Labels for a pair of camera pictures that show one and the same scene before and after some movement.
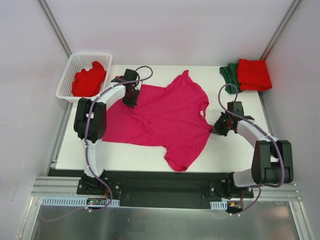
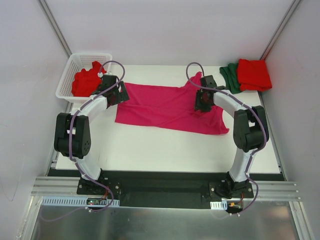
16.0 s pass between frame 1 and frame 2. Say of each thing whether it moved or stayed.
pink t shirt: moved
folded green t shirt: stayed
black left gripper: moved
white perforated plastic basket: stayed
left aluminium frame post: stayed
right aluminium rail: stayed
